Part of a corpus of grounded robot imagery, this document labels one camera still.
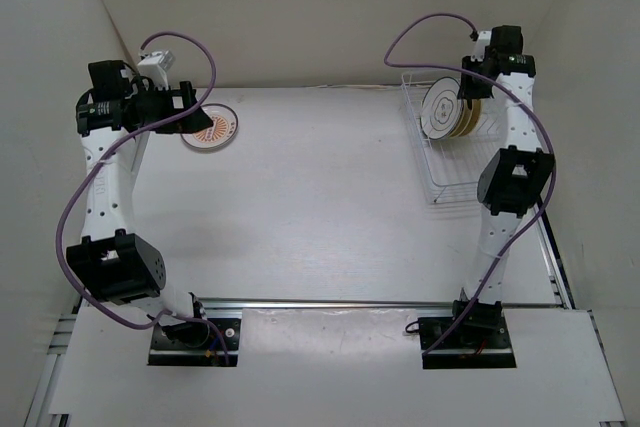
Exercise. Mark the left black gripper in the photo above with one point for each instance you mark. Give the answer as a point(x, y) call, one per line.
point(193, 121)

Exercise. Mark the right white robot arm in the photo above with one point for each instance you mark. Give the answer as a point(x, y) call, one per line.
point(509, 186)

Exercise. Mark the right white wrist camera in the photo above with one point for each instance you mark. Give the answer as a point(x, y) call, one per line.
point(482, 41)

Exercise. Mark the white wire dish rack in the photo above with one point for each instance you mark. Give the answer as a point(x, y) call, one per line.
point(450, 168)

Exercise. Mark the white green-rimmed plate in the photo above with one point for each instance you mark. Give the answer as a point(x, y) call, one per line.
point(441, 109)

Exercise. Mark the aluminium frame rail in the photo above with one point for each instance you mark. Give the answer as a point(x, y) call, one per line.
point(237, 304)

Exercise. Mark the cream plate with red seal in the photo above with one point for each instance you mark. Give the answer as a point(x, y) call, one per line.
point(477, 114)

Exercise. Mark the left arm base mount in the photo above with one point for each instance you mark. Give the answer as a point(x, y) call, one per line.
point(196, 345)

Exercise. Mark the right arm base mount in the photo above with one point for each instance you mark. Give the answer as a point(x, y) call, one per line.
point(466, 348)

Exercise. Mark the white front board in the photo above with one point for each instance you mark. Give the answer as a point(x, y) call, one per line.
point(351, 368)

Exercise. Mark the cream plate with dark mark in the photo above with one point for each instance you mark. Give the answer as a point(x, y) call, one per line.
point(467, 120)

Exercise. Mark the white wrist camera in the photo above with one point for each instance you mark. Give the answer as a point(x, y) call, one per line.
point(482, 41)
point(156, 66)

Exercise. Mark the orange sunburst plate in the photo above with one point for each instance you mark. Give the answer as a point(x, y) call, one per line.
point(222, 132)

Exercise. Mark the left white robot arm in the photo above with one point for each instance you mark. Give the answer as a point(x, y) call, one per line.
point(111, 264)

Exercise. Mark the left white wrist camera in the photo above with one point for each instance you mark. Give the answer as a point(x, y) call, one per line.
point(156, 66)

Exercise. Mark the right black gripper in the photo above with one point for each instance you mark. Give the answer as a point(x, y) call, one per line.
point(468, 91)

